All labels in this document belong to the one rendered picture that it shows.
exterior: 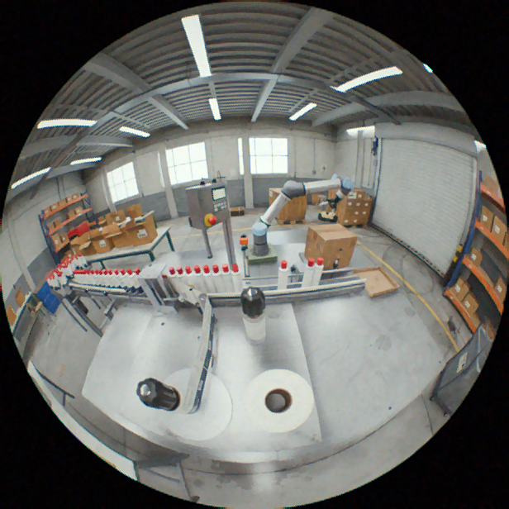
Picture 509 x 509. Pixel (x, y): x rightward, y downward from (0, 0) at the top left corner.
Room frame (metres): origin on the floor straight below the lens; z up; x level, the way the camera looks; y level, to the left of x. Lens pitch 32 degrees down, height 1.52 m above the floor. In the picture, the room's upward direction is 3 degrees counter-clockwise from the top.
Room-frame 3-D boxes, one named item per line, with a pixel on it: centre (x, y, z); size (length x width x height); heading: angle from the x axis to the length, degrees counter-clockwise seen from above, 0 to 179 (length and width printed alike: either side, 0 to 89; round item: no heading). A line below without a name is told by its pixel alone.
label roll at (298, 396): (0.02, -0.04, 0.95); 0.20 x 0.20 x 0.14
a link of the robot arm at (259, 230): (1.09, -0.05, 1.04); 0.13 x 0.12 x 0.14; 172
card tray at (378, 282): (0.61, -0.90, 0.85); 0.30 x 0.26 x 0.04; 90
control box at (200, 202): (0.69, 0.20, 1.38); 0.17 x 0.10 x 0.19; 146
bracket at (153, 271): (0.50, 0.52, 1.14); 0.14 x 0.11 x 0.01; 90
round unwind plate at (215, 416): (0.00, 0.26, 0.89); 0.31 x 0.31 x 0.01
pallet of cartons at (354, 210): (3.93, -2.96, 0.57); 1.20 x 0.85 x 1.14; 99
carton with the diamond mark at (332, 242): (0.90, -0.58, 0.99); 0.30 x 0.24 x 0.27; 97
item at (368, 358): (0.50, -0.03, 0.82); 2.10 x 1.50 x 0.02; 90
